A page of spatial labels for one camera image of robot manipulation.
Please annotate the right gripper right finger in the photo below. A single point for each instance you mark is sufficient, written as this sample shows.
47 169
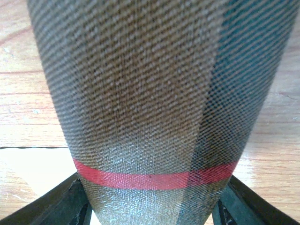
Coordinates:
239 205

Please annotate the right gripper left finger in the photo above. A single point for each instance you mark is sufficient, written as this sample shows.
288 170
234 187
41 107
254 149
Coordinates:
65 204

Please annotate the brown fabric sunglasses pouch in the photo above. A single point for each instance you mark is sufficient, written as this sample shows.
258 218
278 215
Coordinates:
157 98

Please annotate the light blue cleaning cloth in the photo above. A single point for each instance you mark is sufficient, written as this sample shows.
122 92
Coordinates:
41 168

